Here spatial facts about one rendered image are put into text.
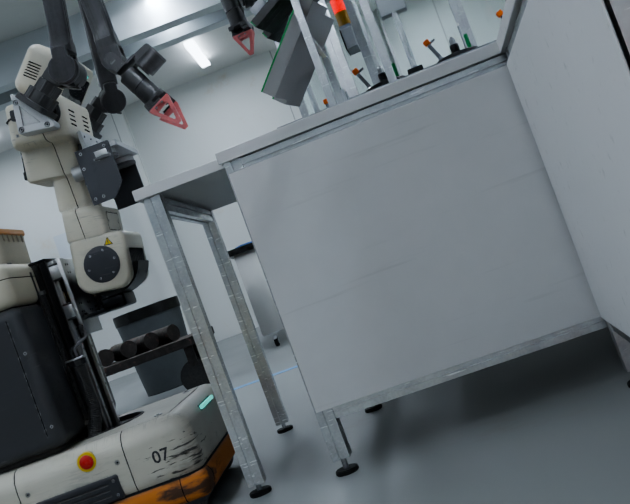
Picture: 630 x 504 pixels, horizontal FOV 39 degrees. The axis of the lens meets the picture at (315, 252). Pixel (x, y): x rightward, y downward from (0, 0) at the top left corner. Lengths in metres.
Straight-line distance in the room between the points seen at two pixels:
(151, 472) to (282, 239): 0.70
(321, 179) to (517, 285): 0.53
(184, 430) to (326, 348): 0.45
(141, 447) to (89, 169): 0.78
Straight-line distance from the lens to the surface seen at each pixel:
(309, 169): 2.16
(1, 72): 9.26
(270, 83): 2.47
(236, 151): 2.20
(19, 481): 2.49
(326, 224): 2.15
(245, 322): 3.13
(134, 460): 2.38
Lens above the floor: 0.51
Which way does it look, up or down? 1 degrees up
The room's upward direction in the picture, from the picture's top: 20 degrees counter-clockwise
